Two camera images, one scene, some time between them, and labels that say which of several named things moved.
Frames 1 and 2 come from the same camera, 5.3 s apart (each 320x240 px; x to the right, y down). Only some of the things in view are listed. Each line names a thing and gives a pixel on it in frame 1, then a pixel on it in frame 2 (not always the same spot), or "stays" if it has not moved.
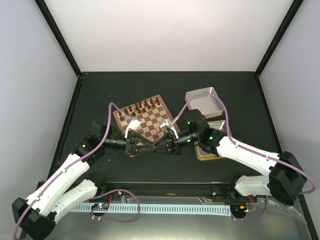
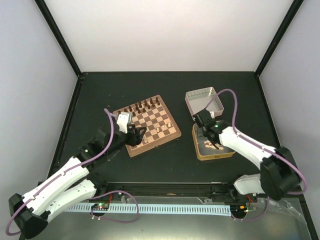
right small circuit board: (238, 210) stays
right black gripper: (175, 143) → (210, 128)
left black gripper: (134, 137) → (135, 138)
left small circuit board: (104, 206) stays
